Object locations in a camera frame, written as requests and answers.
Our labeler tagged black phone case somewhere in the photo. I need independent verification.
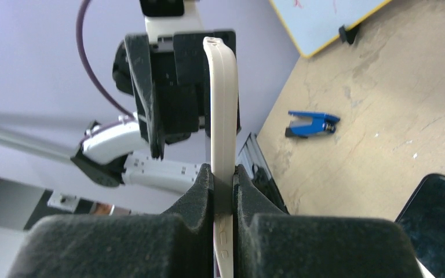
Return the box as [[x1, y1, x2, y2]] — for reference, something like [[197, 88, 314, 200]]
[[395, 173, 445, 277]]

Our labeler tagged yellow framed whiteboard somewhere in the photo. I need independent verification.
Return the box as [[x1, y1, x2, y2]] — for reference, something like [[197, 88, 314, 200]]
[[269, 0, 389, 58]]

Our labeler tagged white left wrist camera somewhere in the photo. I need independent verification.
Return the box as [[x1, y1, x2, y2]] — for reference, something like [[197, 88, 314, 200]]
[[140, 0, 203, 44]]

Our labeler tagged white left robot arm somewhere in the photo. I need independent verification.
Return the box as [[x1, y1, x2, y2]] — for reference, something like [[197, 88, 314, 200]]
[[71, 29, 236, 191]]

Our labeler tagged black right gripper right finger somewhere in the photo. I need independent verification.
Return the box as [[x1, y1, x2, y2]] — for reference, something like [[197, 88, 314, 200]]
[[233, 166, 422, 277]]

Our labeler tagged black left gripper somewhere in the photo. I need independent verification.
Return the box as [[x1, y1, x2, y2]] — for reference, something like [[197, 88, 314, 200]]
[[112, 30, 242, 160]]

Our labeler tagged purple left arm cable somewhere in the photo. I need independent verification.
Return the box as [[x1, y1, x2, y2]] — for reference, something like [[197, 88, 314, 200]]
[[75, 0, 137, 135]]

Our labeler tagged clear phone case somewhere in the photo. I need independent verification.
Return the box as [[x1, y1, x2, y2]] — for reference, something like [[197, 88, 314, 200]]
[[203, 37, 238, 277]]

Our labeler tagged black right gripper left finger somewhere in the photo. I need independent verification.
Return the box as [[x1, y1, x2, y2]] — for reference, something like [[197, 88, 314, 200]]
[[8, 164, 214, 277]]

